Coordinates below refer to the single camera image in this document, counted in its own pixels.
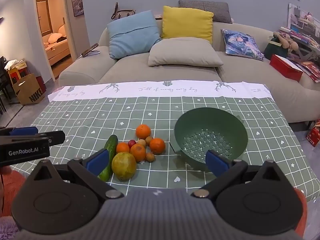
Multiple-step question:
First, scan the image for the blue printed pillow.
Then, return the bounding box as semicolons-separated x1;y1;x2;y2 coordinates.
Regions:
221;28;265;61

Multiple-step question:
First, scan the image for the beige pillow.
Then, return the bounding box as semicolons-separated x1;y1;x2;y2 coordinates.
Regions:
147;39;224;68

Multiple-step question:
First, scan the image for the green plastic colander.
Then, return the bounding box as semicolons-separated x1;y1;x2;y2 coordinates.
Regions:
174;107;248;173

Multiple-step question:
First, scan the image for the yellow stool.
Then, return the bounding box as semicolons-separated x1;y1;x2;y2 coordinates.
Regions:
8;67;28;83

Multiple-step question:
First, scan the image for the beige sofa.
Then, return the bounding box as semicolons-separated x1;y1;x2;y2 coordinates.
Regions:
58;21;320;131

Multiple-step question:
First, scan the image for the beige plush toy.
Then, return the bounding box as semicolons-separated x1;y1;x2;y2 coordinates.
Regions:
272;31;299;52

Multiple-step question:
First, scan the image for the beige bed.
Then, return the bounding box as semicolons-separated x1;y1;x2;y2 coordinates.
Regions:
42;25;71;67

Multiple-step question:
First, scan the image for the white cloth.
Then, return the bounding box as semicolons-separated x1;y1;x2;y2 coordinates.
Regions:
4;59;26;71

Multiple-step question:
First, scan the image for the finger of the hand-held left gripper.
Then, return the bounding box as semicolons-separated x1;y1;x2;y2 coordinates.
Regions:
15;131;66;146
0;127;39;137

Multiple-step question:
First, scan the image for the red shopping bag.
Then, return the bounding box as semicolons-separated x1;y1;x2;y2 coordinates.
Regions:
306;121;320;147

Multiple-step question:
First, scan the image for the dark flat device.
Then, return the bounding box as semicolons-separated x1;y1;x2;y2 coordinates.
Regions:
80;43;101;57

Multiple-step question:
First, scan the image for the brown handbag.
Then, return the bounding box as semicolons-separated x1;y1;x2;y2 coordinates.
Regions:
111;2;137;21

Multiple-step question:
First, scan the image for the grey pillow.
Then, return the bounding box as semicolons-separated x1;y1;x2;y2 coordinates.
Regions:
178;0;233;24

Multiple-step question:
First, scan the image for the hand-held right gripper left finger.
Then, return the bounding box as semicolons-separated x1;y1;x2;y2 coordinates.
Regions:
25;149;125;198

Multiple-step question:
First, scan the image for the green bag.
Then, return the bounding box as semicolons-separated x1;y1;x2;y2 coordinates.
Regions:
263;36;288;61

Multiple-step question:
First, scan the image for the orange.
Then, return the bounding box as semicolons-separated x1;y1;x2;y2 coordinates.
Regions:
149;138;166;155
130;144;147;163
116;142;131;154
136;124;152;140

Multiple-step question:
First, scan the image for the brown paper bag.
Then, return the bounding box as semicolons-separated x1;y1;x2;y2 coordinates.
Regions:
12;73;47;106

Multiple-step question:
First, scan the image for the green cucumber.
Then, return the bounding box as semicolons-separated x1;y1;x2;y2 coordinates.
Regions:
97;134;118;182

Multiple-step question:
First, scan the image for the red box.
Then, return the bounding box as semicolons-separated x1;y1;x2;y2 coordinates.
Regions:
269;54;304;83

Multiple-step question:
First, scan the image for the yellow pillow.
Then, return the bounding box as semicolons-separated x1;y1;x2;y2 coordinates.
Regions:
161;6;214;44

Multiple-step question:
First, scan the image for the white pin board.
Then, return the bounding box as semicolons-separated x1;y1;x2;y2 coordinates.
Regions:
287;3;320;38

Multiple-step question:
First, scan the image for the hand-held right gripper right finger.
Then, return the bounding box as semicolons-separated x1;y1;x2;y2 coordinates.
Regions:
191;149;293;198

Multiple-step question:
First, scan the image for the pile of magazines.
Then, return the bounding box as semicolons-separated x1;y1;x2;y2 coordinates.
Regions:
277;26;320;83

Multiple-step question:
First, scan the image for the black chair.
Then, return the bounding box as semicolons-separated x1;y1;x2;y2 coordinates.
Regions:
0;56;12;116

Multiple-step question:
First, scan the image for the yellow-green mango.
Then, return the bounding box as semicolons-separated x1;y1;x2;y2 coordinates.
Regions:
111;152;137;181

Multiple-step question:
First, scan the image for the purple fuzzy cloth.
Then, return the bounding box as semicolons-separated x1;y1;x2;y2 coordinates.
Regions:
0;216;20;240

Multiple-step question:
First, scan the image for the green checked tablecloth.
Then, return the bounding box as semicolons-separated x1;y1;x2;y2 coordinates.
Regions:
11;80;314;203

